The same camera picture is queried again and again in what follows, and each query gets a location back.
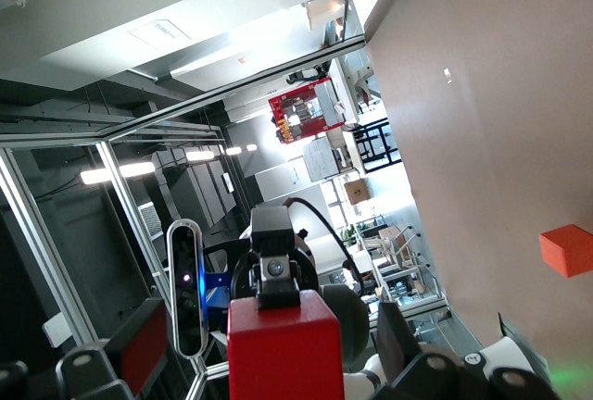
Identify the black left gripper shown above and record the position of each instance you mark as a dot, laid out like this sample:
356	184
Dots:
242	275

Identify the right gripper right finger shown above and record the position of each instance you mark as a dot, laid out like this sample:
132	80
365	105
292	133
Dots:
403	363

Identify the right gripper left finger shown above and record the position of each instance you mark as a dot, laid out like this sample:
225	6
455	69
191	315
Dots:
139	349

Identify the red cube block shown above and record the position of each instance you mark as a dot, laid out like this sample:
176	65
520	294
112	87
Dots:
282	353

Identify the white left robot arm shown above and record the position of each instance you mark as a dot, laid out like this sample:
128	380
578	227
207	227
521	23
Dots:
345	321

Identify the orange cube block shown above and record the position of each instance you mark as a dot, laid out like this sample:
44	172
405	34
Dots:
570	252

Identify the white board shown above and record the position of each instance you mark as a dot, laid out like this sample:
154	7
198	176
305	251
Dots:
319	161

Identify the cardboard box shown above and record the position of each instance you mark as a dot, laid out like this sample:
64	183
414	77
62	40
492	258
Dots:
357	192

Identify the white office desk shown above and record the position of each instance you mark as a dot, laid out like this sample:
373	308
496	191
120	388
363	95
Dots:
403	256

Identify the red shelf cart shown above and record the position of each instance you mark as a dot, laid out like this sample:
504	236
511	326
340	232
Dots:
301	113

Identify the black grid rack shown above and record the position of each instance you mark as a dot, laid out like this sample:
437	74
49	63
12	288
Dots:
377	147

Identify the ceiling strip light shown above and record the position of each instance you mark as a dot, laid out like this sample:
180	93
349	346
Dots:
116	173

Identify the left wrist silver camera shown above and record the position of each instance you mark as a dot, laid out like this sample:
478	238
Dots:
185	289

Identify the blue camera mount bracket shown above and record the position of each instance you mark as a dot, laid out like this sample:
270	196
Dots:
218	293

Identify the aluminium frame post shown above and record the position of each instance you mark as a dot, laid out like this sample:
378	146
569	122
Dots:
139	233
41	233

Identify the aluminium frame beam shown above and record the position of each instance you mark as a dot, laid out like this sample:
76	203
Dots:
231	87

